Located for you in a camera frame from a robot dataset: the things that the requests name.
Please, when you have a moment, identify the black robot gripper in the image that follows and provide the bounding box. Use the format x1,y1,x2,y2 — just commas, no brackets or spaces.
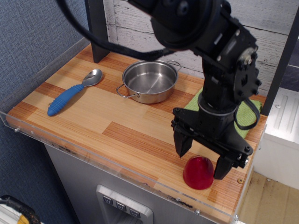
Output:
171,107,253,180

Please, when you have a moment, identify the red dome-shaped object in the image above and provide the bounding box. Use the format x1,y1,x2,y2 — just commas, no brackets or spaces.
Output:
183,156,214,190

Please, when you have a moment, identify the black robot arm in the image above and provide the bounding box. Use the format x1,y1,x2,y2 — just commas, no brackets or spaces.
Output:
131,0,261,180

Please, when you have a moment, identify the green folded cloth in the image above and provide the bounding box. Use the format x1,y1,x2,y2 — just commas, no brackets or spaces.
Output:
185,88,263,138

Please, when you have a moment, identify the yellow object at corner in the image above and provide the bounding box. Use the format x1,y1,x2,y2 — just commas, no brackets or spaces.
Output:
17,215,30,224

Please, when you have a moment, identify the white toy appliance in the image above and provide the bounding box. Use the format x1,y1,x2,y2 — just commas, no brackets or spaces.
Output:
253,88,299,189

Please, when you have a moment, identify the small steel pot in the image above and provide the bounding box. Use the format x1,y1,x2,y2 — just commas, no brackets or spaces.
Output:
116,60,181,104

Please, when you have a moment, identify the grey toy fridge cabinet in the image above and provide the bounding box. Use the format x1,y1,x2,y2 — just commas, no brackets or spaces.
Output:
44,142,220,224

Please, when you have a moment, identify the clear acrylic table guard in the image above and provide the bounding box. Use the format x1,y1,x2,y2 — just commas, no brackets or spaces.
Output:
0,40,253,224

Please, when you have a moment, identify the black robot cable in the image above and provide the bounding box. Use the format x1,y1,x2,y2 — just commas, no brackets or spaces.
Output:
56,0,175,62

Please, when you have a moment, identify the blue-handled metal spoon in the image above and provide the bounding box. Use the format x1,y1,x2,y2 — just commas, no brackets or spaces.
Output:
47,69,103,116

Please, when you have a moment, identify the right black vertical post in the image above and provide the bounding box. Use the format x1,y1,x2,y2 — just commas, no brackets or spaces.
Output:
261,9,299,116

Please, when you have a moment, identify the black vertical post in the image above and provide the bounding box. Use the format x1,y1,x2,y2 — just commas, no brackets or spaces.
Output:
261,9,299,116
85,0,110,63

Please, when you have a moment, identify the left black vertical post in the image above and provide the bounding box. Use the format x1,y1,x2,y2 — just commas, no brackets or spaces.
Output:
85,0,110,63

